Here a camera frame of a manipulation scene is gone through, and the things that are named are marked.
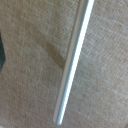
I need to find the brown fabric-front drawer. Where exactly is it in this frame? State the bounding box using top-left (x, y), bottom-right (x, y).
top-left (0, 0), bottom-right (128, 128)

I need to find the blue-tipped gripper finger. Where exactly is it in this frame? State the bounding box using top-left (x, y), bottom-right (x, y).
top-left (0, 30), bottom-right (6, 75)

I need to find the silver bar drawer handle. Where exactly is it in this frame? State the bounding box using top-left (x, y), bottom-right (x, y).
top-left (52, 0), bottom-right (96, 126)

